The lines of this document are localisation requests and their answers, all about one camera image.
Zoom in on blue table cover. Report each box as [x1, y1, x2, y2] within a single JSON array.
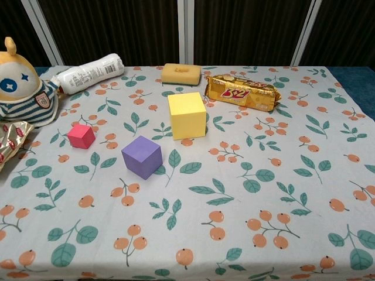
[[324, 66, 375, 125]]

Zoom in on dark ribbed partition panel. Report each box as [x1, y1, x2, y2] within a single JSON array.
[[291, 0, 375, 68], [0, 0, 64, 68], [29, 0, 187, 67], [186, 0, 316, 67]]

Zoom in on yellow sponge with green base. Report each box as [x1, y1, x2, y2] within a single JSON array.
[[161, 63, 202, 88]]

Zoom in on gold biscuit package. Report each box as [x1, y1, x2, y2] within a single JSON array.
[[204, 74, 282, 113]]

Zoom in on yellow foam cube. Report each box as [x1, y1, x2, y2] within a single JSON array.
[[167, 92, 207, 141]]

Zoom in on crumpled gold snack wrapper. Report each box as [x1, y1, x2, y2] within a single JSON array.
[[0, 121, 35, 172]]

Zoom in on white plastic bottle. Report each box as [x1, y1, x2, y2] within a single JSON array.
[[51, 53, 125, 96]]

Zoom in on purple foam cube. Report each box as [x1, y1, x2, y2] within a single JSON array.
[[121, 135, 162, 180]]

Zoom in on floral fruit print tablecloth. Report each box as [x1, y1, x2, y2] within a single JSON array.
[[0, 66, 375, 281]]

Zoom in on pink foam cube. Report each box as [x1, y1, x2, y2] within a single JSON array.
[[67, 124, 96, 150]]

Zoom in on striped shirt plush doll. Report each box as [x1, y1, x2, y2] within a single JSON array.
[[0, 36, 61, 128]]

